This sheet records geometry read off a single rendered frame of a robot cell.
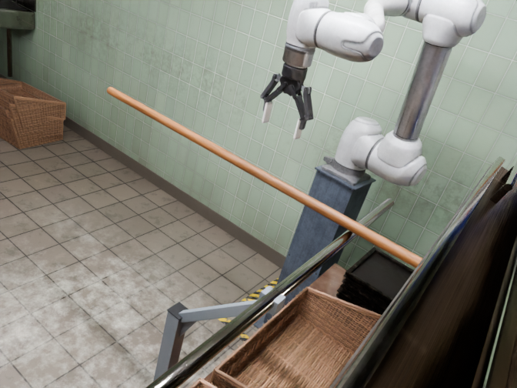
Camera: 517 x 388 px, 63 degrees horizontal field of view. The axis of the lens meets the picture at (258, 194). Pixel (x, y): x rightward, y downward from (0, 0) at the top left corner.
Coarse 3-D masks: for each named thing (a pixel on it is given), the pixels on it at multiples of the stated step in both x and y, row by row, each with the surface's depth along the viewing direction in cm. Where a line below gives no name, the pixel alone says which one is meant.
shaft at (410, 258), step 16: (128, 96) 156; (144, 112) 151; (176, 128) 143; (208, 144) 136; (240, 160) 131; (256, 176) 128; (272, 176) 126; (288, 192) 122; (320, 208) 117; (352, 224) 113; (368, 240) 111; (384, 240) 109; (400, 256) 107; (416, 256) 105
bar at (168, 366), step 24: (336, 240) 109; (312, 264) 97; (288, 288) 88; (168, 312) 104; (192, 312) 100; (216, 312) 95; (240, 312) 91; (264, 312) 81; (168, 336) 107; (216, 336) 72; (168, 360) 109; (192, 360) 66; (168, 384) 62
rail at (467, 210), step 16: (496, 160) 113; (480, 192) 87; (464, 208) 77; (464, 224) 72; (448, 240) 65; (432, 256) 59; (416, 272) 56; (432, 272) 56; (416, 288) 51; (400, 304) 48; (416, 304) 49; (384, 320) 45; (400, 320) 45; (384, 336) 42; (368, 352) 40; (384, 352) 41; (352, 368) 38; (368, 368) 38; (336, 384) 37; (352, 384) 36
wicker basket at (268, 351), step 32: (288, 320) 159; (352, 320) 153; (256, 352) 144; (288, 352) 150; (320, 352) 154; (352, 352) 157; (224, 384) 118; (256, 384) 135; (288, 384) 138; (320, 384) 141
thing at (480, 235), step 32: (512, 192) 103; (448, 224) 78; (480, 224) 80; (512, 224) 87; (448, 256) 65; (480, 256) 70; (448, 288) 58; (480, 288) 62; (416, 320) 50; (448, 320) 52; (480, 320) 55; (416, 352) 46; (448, 352) 48; (480, 352) 50; (384, 384) 40; (416, 384) 42; (448, 384) 44
